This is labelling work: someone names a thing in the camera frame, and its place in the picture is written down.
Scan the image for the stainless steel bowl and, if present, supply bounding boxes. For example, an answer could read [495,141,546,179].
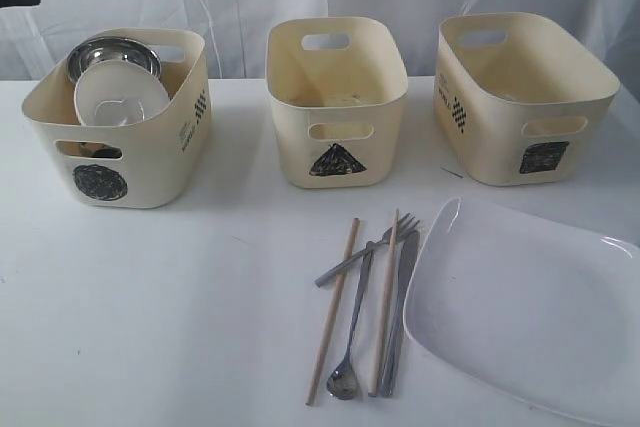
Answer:
[66,36,162,84]

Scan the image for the white ceramic bowl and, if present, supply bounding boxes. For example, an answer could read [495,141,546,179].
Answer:
[74,60,170,127]

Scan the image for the steel fork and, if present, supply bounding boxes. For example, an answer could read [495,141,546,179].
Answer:
[314,214,420,287]

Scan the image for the wooden chopstick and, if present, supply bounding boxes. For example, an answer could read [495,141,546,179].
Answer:
[305,217,360,407]
[368,208,399,398]

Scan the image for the steel mug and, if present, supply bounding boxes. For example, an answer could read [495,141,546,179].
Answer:
[78,142,122,159]

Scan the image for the cream bin with triangle mark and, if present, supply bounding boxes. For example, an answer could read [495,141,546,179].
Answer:
[265,17,408,189]

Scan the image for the steel table knife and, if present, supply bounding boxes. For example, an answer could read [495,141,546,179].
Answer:
[380,230,420,398]

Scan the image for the long steel spoon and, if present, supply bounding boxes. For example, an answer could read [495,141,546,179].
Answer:
[326,252,374,400]

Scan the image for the cream bin with square mark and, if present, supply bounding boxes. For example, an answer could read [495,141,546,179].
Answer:
[434,12,621,186]

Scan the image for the white rectangular plate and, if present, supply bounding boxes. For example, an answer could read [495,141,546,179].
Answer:
[403,197,639,426]

